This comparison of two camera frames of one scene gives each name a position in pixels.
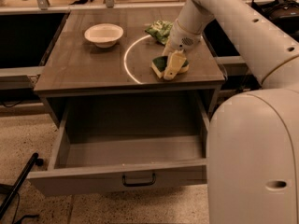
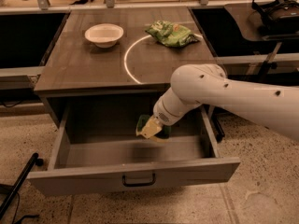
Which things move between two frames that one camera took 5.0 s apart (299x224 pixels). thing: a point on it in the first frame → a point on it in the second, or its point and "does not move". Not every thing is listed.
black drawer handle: [139, 184] does not move
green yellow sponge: [159, 64] → [163, 134]
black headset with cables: [282, 13] does not move
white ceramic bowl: [104, 35] does not move
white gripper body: [182, 37] → [161, 112]
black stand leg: [9, 189] does not move
